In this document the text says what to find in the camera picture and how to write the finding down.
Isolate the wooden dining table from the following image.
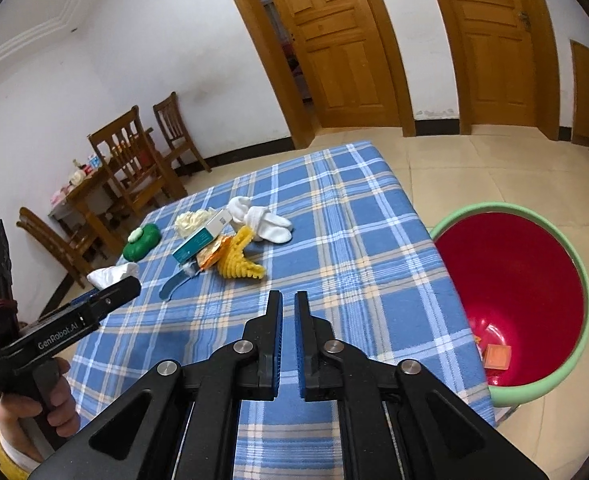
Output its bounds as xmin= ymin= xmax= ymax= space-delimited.
xmin=48 ymin=155 xmax=125 ymax=256

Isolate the green clover-shaped box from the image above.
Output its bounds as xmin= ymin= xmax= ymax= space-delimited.
xmin=122 ymin=223 xmax=162 ymax=262

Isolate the wooden chair near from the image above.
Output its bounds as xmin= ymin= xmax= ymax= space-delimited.
xmin=88 ymin=105 xmax=187 ymax=217

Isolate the person's left hand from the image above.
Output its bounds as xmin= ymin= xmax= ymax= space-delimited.
xmin=0 ymin=356 xmax=81 ymax=463

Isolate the blue plastic spoon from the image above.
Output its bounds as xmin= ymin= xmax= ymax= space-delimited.
xmin=159 ymin=261 xmax=201 ymax=301

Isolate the blue plaid tablecloth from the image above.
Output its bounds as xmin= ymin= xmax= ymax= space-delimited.
xmin=68 ymin=142 xmax=494 ymax=479

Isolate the wooden door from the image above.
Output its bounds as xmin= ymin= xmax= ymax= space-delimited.
xmin=234 ymin=0 xmax=416 ymax=148
xmin=437 ymin=0 xmax=560 ymax=141

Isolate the cream paper ball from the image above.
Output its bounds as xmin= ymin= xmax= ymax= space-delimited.
xmin=174 ymin=208 xmax=216 ymax=238

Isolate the wooden chair far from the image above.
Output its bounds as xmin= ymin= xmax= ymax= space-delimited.
xmin=152 ymin=91 xmax=212 ymax=172

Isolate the yellow foam fruit net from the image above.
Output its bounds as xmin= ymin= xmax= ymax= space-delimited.
xmin=216 ymin=226 xmax=265 ymax=280

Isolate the wooden chair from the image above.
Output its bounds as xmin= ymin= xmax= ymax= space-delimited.
xmin=88 ymin=105 xmax=187 ymax=217
xmin=152 ymin=91 xmax=212 ymax=172

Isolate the wooden chair foreground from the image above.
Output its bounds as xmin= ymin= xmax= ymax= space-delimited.
xmin=16 ymin=207 xmax=106 ymax=288

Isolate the red bin with green rim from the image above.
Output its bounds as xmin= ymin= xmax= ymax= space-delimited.
xmin=431 ymin=202 xmax=589 ymax=408

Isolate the white tissue on table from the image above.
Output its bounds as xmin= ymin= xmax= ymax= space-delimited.
xmin=86 ymin=262 xmax=139 ymax=290

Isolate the left wooden door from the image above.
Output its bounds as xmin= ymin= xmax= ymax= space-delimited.
xmin=234 ymin=0 xmax=416 ymax=148

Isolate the teal white carton box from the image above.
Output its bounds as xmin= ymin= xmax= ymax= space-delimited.
xmin=172 ymin=209 xmax=232 ymax=264

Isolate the orange wrapper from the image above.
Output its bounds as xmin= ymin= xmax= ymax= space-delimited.
xmin=196 ymin=234 xmax=232 ymax=270

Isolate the right wooden door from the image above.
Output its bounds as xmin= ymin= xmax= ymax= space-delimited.
xmin=437 ymin=0 xmax=560 ymax=141

